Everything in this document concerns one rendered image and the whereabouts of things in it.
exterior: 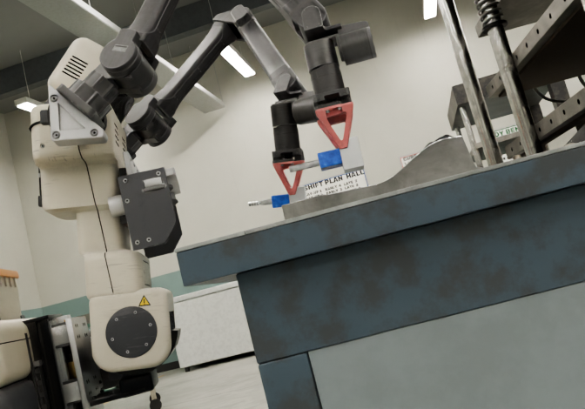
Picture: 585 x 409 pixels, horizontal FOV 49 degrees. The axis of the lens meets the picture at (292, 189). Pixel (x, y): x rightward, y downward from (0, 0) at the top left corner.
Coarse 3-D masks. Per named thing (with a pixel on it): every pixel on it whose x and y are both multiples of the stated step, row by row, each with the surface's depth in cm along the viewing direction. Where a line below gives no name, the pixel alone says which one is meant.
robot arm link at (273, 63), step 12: (240, 12) 171; (240, 24) 171; (252, 24) 170; (252, 36) 167; (264, 36) 164; (252, 48) 163; (264, 48) 160; (276, 48) 160; (264, 60) 157; (276, 60) 155; (276, 72) 150; (288, 72) 148; (300, 84) 146
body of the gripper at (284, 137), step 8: (280, 128) 142; (288, 128) 142; (296, 128) 143; (280, 136) 142; (288, 136) 142; (296, 136) 143; (280, 144) 142; (288, 144) 142; (296, 144) 142; (272, 152) 140; (280, 152) 140; (288, 152) 142; (296, 152) 139
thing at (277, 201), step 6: (300, 186) 142; (300, 192) 142; (276, 198) 143; (282, 198) 143; (288, 198) 143; (294, 198) 142; (300, 198) 142; (252, 204) 145; (258, 204) 145; (264, 204) 145; (276, 204) 143; (282, 204) 143
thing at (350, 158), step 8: (352, 144) 113; (320, 152) 114; (328, 152) 113; (336, 152) 113; (344, 152) 113; (352, 152) 113; (360, 152) 112; (320, 160) 113; (328, 160) 113; (336, 160) 113; (344, 160) 113; (352, 160) 112; (360, 160) 112; (296, 168) 115; (304, 168) 115; (320, 168) 114; (328, 168) 115; (344, 168) 112; (352, 168) 112; (360, 168) 115
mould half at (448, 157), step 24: (432, 144) 125; (456, 144) 124; (408, 168) 124; (432, 168) 124; (456, 168) 124; (480, 168) 123; (336, 192) 125; (360, 192) 124; (384, 192) 124; (288, 216) 125
